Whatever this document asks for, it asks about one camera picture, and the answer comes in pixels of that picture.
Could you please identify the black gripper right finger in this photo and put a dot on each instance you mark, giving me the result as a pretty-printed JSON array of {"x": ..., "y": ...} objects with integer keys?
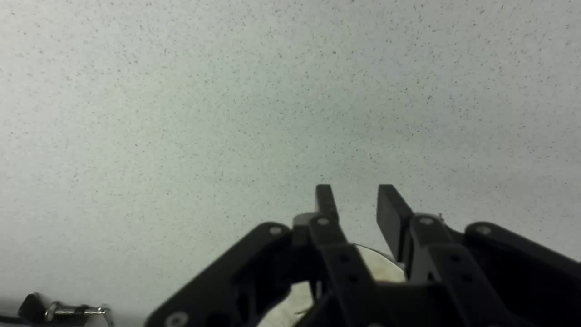
[{"x": 484, "y": 272}]

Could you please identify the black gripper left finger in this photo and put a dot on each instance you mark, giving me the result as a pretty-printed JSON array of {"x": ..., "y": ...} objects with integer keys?
[{"x": 242, "y": 272}]

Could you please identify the black rod with connector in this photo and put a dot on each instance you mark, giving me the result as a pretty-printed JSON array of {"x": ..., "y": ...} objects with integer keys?
[{"x": 37, "y": 307}]

